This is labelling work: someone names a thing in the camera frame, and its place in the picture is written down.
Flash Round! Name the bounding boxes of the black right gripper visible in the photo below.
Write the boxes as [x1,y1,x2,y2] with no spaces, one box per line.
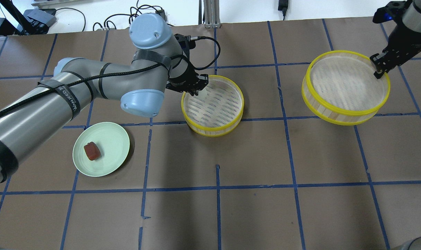
[370,1,421,79]

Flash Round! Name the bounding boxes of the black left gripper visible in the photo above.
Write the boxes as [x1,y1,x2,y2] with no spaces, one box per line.
[166,34,209,96]

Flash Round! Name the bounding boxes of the yellow steamer layer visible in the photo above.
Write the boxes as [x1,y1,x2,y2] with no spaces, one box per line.
[301,50,391,126]
[181,75,245,138]

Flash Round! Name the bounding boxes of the brown bun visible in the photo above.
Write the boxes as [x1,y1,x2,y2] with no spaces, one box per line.
[83,141,101,161]

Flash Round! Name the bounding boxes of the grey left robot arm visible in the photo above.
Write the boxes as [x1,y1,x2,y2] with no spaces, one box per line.
[0,13,209,183]

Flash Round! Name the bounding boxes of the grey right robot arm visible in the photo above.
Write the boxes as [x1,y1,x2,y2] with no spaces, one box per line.
[369,0,421,79]

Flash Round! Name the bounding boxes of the light green plate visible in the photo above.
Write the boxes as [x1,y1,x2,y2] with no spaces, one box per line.
[72,122,130,177]

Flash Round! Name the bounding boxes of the black power adapter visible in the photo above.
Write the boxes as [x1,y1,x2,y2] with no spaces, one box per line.
[277,0,289,19]

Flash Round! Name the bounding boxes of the black device on floor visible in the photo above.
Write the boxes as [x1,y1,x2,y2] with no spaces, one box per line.
[0,0,86,37]

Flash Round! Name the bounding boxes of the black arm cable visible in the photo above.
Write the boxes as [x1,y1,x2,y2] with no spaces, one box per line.
[0,36,221,123]

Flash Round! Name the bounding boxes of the aluminium frame post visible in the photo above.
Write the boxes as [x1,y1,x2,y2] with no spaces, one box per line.
[202,0,221,28]

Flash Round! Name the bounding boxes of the black cable bundle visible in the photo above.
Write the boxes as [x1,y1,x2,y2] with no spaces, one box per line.
[92,0,174,32]

